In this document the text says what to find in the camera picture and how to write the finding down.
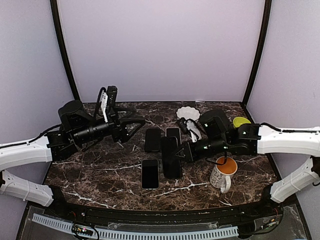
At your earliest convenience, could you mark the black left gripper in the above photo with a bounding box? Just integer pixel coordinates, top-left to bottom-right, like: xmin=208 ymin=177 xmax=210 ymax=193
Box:
xmin=72 ymin=105 xmax=146 ymax=146

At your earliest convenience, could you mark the white phone dark screen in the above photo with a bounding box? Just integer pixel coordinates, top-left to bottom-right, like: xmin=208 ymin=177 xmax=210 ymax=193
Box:
xmin=165 ymin=127 xmax=182 ymax=146

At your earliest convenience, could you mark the black phone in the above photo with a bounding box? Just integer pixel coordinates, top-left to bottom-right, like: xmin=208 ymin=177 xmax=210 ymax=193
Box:
xmin=141 ymin=159 xmax=159 ymax=190

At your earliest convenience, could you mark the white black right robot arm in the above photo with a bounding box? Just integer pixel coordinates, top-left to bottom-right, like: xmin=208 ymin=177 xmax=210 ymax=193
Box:
xmin=173 ymin=106 xmax=320 ymax=217

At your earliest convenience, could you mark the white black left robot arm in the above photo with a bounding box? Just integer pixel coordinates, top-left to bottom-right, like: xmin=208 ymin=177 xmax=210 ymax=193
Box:
xmin=0 ymin=100 xmax=146 ymax=218

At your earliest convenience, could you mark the white scalloped bowl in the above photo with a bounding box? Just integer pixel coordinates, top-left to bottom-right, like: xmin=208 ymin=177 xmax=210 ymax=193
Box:
xmin=176 ymin=106 xmax=201 ymax=121

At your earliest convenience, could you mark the white mug orange inside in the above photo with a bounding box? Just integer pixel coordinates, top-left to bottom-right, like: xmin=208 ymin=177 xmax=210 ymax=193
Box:
xmin=209 ymin=156 xmax=238 ymax=194

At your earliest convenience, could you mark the green bowl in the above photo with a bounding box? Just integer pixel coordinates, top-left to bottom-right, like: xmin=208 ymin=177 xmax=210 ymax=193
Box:
xmin=232 ymin=116 xmax=251 ymax=128

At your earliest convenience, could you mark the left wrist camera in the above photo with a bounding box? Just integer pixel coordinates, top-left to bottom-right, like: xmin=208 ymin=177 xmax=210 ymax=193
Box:
xmin=93 ymin=85 xmax=118 ymax=123

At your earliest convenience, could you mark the white slotted cable duct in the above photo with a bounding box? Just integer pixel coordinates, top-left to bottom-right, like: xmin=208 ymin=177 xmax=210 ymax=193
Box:
xmin=31 ymin=213 xmax=239 ymax=240

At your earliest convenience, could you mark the black front rail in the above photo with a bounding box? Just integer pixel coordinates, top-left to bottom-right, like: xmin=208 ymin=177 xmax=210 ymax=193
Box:
xmin=24 ymin=194 xmax=298 ymax=227

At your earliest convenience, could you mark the black left frame post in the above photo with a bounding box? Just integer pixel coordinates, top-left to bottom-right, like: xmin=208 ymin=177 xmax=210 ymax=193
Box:
xmin=49 ymin=0 xmax=81 ymax=100

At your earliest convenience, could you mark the black frame post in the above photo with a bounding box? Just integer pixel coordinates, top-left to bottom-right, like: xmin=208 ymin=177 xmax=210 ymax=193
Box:
xmin=241 ymin=0 xmax=272 ymax=108
xmin=49 ymin=0 xmax=81 ymax=100

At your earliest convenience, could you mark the black right frame post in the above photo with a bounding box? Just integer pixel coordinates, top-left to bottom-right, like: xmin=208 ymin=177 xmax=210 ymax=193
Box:
xmin=241 ymin=0 xmax=272 ymax=108

